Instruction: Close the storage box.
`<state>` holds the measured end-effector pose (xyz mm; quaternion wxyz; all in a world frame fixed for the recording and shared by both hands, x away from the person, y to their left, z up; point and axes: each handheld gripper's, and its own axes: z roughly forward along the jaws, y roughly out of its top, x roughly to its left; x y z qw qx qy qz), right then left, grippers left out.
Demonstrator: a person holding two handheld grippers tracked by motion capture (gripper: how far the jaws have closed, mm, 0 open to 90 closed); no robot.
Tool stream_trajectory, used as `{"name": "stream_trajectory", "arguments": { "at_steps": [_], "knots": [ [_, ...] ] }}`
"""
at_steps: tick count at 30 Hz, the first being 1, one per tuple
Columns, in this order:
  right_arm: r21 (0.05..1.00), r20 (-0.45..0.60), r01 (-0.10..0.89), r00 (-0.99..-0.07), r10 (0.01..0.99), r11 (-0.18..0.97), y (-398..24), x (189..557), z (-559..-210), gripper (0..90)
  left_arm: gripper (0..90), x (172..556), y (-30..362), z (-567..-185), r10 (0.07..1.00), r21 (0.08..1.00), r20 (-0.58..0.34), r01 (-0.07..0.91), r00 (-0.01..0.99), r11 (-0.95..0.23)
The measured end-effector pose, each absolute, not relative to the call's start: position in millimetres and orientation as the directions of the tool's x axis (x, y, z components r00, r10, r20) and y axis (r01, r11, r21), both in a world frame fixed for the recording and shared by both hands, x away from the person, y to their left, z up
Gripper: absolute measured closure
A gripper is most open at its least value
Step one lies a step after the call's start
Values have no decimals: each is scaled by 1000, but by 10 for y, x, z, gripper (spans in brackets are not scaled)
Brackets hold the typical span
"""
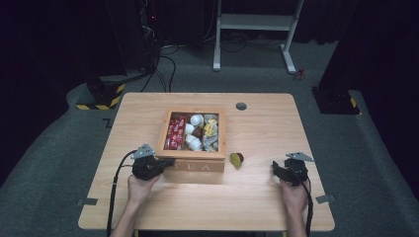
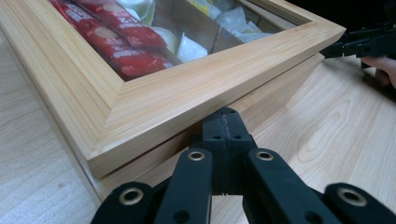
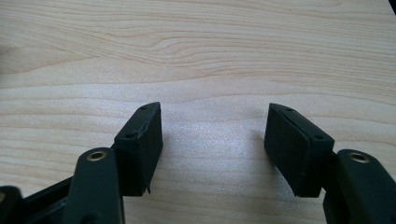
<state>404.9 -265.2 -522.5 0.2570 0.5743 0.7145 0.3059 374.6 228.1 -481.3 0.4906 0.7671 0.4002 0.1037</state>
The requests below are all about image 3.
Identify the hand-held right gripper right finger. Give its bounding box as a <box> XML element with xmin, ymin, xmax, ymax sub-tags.
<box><xmin>263</xmin><ymin>103</ymin><xmax>335</xmax><ymax>198</ymax></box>

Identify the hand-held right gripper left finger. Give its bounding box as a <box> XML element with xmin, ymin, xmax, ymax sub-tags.
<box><xmin>113</xmin><ymin>101</ymin><xmax>164</xmax><ymax>197</ymax></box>

